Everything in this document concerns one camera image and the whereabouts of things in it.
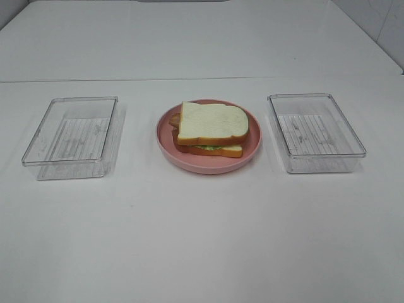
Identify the green lettuce leaf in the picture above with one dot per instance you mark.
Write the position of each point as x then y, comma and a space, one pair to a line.
221, 140

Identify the clear right plastic tray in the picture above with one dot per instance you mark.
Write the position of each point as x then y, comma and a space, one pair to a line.
313, 135

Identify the long bacon strip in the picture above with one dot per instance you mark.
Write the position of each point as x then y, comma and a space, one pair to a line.
175, 120

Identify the clear plastic tray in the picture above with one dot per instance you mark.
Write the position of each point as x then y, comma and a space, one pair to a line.
313, 135
77, 138

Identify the clear left plastic tray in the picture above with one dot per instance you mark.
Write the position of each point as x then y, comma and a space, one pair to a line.
77, 138

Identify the white bread slice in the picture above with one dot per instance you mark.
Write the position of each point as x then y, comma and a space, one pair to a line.
234, 151
211, 124

